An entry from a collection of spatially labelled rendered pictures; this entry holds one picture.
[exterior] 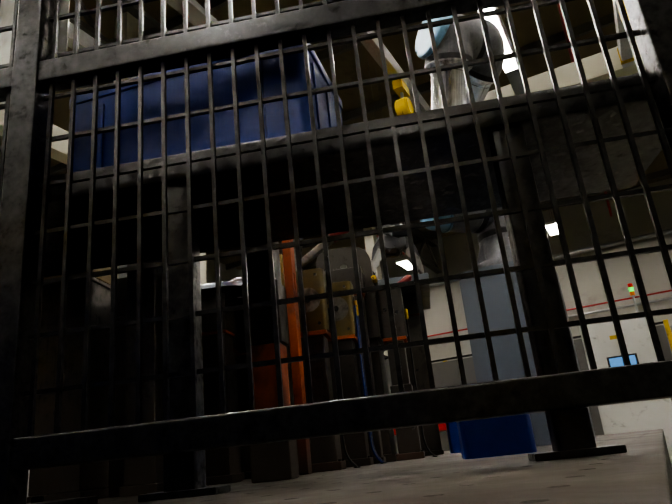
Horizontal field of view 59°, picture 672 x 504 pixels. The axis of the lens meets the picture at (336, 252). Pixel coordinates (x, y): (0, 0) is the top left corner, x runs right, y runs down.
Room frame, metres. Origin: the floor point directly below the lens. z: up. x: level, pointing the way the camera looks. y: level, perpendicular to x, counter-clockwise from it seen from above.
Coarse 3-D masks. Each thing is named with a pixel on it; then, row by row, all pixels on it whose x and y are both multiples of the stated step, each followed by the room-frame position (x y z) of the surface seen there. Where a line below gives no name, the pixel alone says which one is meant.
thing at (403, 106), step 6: (396, 84) 3.75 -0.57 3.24; (402, 84) 3.75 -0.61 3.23; (396, 90) 3.78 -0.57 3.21; (402, 90) 3.79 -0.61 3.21; (408, 90) 3.86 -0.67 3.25; (402, 96) 3.81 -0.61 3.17; (408, 96) 3.88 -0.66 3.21; (396, 102) 3.77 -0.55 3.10; (402, 102) 3.75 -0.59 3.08; (408, 102) 3.76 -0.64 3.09; (396, 108) 3.77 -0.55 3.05; (402, 108) 3.76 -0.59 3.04; (408, 108) 3.76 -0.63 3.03; (402, 114) 3.79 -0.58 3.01
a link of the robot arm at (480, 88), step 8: (488, 24) 1.22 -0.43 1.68; (496, 32) 1.23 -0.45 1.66; (496, 40) 1.24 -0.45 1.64; (496, 48) 1.25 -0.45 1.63; (504, 48) 1.28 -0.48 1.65; (480, 64) 1.28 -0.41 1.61; (488, 64) 1.28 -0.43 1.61; (496, 64) 1.29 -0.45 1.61; (472, 72) 1.32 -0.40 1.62; (480, 72) 1.31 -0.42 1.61; (488, 72) 1.31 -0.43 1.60; (472, 80) 1.34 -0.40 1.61; (480, 80) 1.32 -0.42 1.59; (488, 80) 1.33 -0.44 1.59; (472, 88) 1.35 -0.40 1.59; (480, 88) 1.35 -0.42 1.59; (488, 88) 1.37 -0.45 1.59; (480, 96) 1.37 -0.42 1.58
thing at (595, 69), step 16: (176, 0) 2.75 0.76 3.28; (192, 0) 2.79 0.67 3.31; (192, 16) 2.89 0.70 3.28; (512, 48) 3.53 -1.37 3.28; (592, 64) 4.00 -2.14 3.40; (512, 80) 3.92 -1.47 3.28; (528, 80) 4.21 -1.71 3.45; (544, 80) 4.16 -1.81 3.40; (560, 80) 4.11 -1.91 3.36; (576, 80) 4.06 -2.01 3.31; (592, 80) 4.04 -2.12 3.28; (496, 96) 4.33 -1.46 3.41; (0, 112) 3.78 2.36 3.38; (0, 128) 3.83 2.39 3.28; (64, 144) 4.28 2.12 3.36; (64, 160) 4.39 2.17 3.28
